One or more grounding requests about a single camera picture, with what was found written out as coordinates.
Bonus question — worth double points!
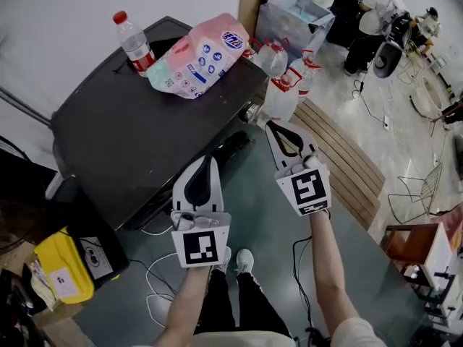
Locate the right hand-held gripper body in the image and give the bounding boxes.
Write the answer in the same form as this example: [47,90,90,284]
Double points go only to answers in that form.
[273,152,333,218]

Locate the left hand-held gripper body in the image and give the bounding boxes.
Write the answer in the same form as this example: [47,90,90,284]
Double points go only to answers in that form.
[169,210,232,269]

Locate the black washing machine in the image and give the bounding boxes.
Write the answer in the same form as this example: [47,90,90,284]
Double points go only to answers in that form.
[50,15,269,231]

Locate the person's right forearm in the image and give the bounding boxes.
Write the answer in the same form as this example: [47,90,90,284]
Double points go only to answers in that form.
[309,210,362,335]

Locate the person's left forearm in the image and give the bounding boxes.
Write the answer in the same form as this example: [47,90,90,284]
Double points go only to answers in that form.
[153,265,214,347]

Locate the person's left white shoe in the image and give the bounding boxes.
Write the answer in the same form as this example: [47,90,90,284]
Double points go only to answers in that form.
[211,246,232,274]

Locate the person's white shoe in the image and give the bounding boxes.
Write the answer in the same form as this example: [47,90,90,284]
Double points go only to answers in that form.
[211,246,232,274]
[234,248,255,275]

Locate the wooden slat platform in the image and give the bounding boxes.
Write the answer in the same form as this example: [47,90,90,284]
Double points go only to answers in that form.
[291,98,386,231]

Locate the person's right white shoe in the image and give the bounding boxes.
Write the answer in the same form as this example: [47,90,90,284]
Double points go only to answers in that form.
[234,248,255,275]

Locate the person's black trousers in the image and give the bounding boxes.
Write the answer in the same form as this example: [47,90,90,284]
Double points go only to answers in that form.
[193,267,292,339]

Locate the brown wooden chair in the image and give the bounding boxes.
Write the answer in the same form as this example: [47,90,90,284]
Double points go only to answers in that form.
[381,222,441,267]

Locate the pink detergent pouch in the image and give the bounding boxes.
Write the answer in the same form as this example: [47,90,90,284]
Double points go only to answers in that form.
[146,12,250,100]

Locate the round white basin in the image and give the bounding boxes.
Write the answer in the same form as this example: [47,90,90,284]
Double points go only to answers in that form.
[414,76,444,113]

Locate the black bin with yellow lid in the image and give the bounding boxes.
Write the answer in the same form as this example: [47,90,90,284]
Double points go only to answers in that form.
[34,175,130,305]

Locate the black cabinet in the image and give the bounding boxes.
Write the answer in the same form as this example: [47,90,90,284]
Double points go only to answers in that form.
[327,0,370,48]

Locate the white board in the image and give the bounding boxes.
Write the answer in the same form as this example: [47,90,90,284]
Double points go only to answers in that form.
[422,222,453,288]

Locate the pink cloth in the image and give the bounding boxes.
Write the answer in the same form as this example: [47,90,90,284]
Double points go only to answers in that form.
[432,204,463,252]

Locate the brown cardboard panel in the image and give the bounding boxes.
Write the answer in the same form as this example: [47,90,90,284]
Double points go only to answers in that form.
[237,0,290,35]

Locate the person's white flower print shirt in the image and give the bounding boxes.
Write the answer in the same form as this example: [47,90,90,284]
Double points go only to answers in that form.
[133,316,388,347]

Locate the clear water bottle red cap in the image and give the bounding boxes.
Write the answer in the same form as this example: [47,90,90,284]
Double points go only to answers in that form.
[112,10,157,78]

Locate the cardboard box with yellow sticker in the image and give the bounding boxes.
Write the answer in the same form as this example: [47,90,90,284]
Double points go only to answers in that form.
[34,301,91,347]

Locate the crumpled beige cloth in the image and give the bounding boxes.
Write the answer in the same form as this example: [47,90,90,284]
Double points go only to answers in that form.
[30,258,55,310]

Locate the grey metal stand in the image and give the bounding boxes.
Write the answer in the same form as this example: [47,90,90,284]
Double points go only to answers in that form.
[0,87,51,127]

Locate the clear water jug red handle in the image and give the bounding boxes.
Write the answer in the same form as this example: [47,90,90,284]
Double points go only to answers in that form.
[262,67,303,122]
[258,38,289,79]
[289,48,322,97]
[242,38,263,63]

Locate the thin black floor cable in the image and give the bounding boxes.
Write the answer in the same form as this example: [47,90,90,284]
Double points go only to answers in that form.
[128,258,178,296]

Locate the white cable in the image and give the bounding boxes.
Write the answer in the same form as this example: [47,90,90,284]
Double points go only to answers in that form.
[140,224,182,328]

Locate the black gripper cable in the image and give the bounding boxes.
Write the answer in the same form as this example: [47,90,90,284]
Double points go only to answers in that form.
[292,236,319,335]

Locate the metal wire chair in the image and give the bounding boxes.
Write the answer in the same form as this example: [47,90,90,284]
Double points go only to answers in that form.
[387,163,444,226]

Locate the black metal frame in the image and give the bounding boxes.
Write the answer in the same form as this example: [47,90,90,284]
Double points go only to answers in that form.
[404,262,463,325]

